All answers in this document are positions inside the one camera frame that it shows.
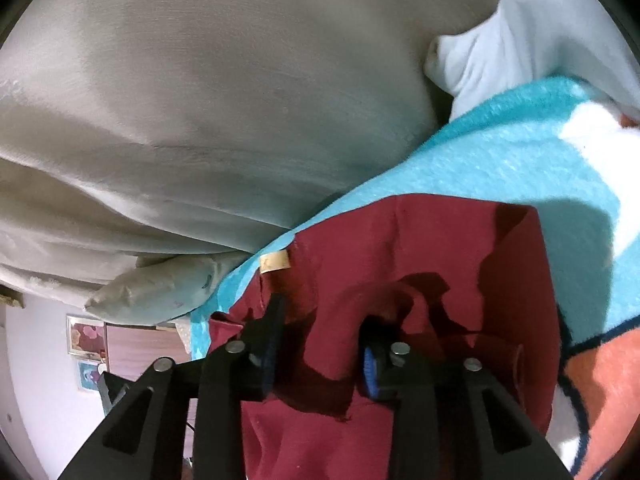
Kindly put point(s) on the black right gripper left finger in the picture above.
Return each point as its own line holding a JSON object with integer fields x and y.
{"x": 142, "y": 435}

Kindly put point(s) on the white plush toy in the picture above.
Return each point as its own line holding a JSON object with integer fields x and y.
{"x": 527, "y": 40}

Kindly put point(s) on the framed flower picture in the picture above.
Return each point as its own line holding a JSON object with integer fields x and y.
{"x": 85, "y": 338}

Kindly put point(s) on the pink wardrobe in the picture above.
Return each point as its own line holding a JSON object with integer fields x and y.
{"x": 131, "y": 350}

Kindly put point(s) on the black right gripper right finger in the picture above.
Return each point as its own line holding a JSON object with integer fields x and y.
{"x": 450, "y": 421}

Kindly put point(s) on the beige curtain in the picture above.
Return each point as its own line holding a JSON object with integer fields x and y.
{"x": 138, "y": 130}

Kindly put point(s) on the floral white pillow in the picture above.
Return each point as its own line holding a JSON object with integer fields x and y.
{"x": 159, "y": 293}

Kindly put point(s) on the turquoise cartoon star blanket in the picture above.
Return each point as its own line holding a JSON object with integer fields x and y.
{"x": 562, "y": 148}

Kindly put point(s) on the dark red knit garment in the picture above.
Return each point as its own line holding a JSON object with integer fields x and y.
{"x": 460, "y": 278}

